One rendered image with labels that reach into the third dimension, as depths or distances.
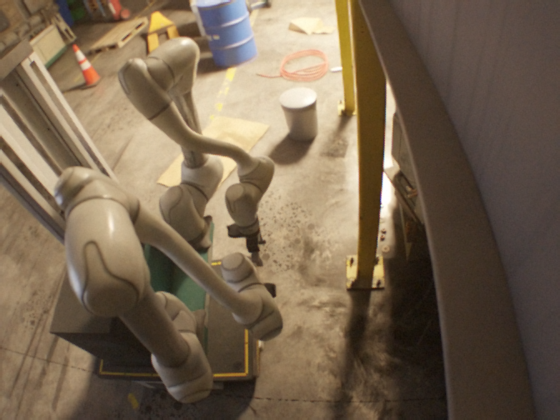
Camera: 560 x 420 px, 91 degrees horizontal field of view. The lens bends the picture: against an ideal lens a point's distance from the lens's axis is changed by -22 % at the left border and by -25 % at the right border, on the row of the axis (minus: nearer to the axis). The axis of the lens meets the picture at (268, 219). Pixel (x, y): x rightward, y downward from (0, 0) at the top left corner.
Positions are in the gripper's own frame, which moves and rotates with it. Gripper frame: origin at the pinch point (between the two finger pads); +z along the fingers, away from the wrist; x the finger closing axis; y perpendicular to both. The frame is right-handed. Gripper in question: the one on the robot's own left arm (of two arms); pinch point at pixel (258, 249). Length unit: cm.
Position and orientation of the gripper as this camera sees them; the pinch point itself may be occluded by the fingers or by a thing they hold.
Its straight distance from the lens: 151.2
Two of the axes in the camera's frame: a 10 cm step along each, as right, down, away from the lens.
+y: 9.8, -1.4, -1.4
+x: -0.3, -7.9, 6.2
